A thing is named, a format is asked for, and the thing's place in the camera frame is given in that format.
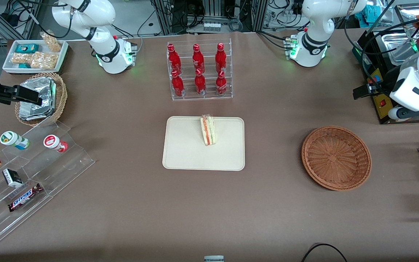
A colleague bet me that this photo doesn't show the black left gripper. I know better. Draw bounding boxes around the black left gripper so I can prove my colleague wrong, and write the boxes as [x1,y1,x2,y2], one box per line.
[353,67,403,100]

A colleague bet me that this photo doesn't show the triangle sandwich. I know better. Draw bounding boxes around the triangle sandwich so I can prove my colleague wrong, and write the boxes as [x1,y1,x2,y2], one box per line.
[200,114,217,147]

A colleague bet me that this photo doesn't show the white rectangular snack tray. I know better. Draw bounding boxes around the white rectangular snack tray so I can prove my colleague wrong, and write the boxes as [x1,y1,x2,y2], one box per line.
[2,39,69,75]

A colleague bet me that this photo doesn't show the light wicker basket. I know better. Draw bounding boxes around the light wicker basket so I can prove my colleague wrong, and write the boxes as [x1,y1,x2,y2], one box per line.
[15,72,68,127]

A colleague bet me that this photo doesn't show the brown round wicker basket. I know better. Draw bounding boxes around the brown round wicker basket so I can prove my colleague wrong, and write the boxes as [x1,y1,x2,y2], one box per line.
[301,126,372,192]

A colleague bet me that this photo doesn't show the beige rectangular tray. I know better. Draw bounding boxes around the beige rectangular tray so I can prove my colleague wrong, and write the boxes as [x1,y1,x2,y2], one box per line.
[162,116,246,171]

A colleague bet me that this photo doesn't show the silver foil wrapped packages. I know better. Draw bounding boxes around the silver foil wrapped packages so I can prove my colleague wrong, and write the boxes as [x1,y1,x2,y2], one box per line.
[18,77,57,122]

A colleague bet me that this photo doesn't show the black food warmer cabinet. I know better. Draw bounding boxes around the black food warmer cabinet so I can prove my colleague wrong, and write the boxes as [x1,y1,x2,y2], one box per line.
[352,4,419,125]

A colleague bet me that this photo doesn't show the clear bag of peanuts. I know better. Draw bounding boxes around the clear bag of peanuts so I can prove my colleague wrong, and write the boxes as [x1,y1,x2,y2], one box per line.
[11,52,32,66]
[40,32,62,53]
[30,52,58,70]

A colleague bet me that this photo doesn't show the green lid yoghurt cup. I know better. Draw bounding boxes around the green lid yoghurt cup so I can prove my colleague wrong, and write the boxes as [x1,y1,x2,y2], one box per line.
[0,131,30,151]

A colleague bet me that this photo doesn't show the steel food pan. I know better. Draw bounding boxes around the steel food pan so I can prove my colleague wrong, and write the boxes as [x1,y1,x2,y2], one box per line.
[381,32,419,67]

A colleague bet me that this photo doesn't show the red lid yoghurt cup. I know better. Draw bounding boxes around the red lid yoghurt cup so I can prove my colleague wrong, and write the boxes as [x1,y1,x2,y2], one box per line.
[43,134,69,153]

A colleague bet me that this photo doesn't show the teal cloth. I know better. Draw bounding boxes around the teal cloth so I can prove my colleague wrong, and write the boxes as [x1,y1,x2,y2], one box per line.
[359,4,394,25]

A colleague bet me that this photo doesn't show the small black white box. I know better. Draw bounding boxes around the small black white box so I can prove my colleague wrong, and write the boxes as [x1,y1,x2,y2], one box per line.
[2,168,24,188]

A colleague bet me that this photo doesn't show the clear acrylic step shelf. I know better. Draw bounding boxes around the clear acrylic step shelf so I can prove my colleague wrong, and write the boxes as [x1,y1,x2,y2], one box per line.
[0,120,96,248]

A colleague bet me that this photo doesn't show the brown Snickers bar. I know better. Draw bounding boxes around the brown Snickers bar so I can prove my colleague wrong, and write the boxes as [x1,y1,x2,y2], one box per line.
[7,183,44,213]

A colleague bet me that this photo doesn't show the red cola bottle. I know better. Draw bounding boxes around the red cola bottle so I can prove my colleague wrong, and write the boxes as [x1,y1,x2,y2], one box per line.
[215,70,228,96]
[171,70,185,98]
[167,44,182,74]
[192,44,205,73]
[215,43,228,73]
[194,68,207,96]

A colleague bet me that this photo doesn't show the clear acrylic bottle rack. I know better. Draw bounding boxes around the clear acrylic bottle rack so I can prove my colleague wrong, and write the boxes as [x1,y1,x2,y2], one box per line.
[166,38,234,102]

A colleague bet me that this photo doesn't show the black cable loop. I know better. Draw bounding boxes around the black cable loop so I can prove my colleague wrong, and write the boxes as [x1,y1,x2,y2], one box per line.
[301,243,348,262]

